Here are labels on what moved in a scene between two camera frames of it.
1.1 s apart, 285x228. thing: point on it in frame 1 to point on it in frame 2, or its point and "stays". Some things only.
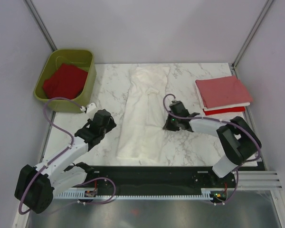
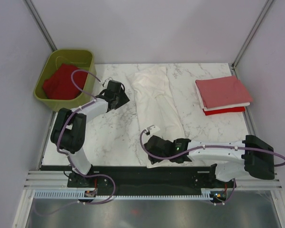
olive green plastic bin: [70, 73] stays
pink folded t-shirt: [223, 91] stays
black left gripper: [111, 125] to [124, 99]
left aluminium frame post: [40, 24] stays
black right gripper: [167, 126] to [154, 160]
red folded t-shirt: [236, 109] stays
